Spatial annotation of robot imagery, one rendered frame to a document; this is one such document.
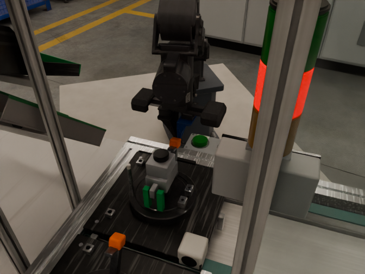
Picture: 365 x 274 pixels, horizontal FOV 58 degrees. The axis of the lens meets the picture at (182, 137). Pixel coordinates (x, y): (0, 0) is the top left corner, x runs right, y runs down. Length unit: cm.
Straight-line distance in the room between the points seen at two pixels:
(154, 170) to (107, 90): 74
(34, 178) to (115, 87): 52
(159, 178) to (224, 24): 324
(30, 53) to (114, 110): 65
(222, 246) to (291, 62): 49
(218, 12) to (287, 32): 350
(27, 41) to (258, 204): 41
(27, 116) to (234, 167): 40
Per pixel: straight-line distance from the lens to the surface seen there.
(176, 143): 67
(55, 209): 88
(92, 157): 99
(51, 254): 68
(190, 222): 66
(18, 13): 56
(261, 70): 32
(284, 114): 31
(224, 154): 39
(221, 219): 68
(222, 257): 68
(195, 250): 60
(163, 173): 61
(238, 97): 125
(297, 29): 28
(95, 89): 133
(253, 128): 36
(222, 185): 42
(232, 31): 376
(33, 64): 58
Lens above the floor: 149
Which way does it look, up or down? 38 degrees down
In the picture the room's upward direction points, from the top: straight up
